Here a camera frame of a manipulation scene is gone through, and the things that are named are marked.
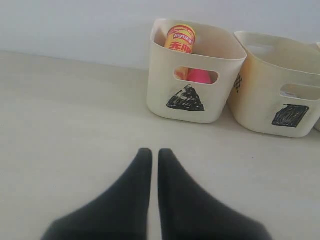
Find cream bin triangle mark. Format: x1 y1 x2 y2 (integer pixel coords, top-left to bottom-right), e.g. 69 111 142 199
147 18 247 124

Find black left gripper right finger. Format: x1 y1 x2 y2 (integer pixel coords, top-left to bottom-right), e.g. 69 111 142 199
158 148 272 240

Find yellow Lay's chips can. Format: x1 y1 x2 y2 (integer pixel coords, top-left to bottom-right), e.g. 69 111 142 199
163 23 196 81

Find blue white milk carton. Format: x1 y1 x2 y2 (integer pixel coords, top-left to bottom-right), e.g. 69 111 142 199
280 91 297 98

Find cream bin square mark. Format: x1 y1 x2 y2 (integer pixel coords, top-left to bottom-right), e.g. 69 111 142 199
228 31 320 138

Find cream bin circle mark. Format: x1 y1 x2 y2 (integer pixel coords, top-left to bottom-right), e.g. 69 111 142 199
314 41 320 131

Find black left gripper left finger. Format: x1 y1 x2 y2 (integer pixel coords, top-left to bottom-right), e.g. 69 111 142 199
42 148 153 240

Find pink Lay's chips can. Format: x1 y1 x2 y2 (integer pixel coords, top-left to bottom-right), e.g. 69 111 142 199
187 68 212 84

